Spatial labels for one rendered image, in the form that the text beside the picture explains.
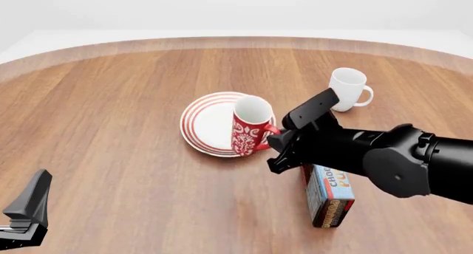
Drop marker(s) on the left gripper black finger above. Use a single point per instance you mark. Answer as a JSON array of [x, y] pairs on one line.
[[35, 201]]

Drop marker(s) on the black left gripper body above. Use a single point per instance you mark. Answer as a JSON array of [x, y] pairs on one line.
[[22, 237]]

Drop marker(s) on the white plate with red rings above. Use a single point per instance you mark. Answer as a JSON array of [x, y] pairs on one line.
[[207, 126]]

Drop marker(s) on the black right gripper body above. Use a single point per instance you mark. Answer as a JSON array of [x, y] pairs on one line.
[[325, 148]]

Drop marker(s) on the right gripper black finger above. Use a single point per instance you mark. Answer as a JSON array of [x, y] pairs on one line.
[[282, 162], [282, 141]]

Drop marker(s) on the white mug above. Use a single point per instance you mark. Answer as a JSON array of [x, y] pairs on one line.
[[347, 85]]

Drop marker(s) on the red patterned mug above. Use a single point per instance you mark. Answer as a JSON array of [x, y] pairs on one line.
[[245, 137]]

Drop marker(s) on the printed food box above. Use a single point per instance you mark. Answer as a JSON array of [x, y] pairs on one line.
[[329, 198]]

